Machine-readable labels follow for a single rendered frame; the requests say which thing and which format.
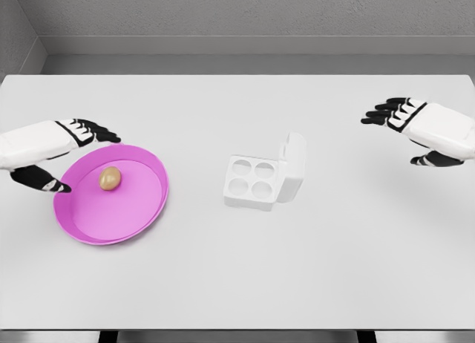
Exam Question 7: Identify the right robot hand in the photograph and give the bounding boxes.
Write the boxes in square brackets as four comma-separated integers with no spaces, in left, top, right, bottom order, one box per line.
[360,97,475,169]

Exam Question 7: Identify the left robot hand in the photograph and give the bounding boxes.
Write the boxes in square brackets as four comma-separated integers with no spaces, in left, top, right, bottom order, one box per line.
[0,118,122,194]

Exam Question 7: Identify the brown egg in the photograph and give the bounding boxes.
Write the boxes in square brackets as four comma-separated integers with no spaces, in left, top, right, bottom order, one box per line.
[98,166,122,192]

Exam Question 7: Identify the white egg box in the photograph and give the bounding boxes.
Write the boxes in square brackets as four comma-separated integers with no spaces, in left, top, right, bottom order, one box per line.
[223,131,308,215]

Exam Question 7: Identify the pink round plate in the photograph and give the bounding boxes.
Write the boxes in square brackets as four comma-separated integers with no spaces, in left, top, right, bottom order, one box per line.
[53,144,171,246]

